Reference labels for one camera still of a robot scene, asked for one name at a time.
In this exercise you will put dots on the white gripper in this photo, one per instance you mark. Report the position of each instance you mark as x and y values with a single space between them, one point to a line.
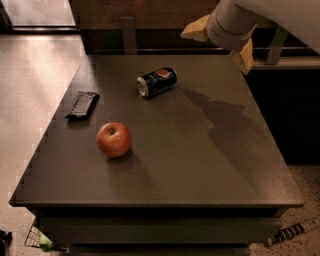
220 32

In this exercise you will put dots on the blue pepsi can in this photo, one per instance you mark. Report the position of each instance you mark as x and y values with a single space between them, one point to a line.
156 82

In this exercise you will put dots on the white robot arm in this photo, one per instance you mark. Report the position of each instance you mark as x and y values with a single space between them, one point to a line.
301 18

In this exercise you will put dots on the dark grey table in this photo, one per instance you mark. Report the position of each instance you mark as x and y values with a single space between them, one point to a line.
203 174

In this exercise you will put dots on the red apple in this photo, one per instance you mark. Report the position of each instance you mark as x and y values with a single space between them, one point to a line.
113 139

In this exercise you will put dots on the black snack bar wrapper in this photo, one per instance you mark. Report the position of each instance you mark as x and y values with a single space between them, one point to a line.
82 106

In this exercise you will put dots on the black white striped stick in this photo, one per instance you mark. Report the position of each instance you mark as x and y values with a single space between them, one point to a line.
292 231

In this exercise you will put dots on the black object at floor edge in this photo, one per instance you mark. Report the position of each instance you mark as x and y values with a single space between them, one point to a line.
5 241

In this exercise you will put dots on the wire basket with green item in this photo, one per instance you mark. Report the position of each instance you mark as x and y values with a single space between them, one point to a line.
36 239

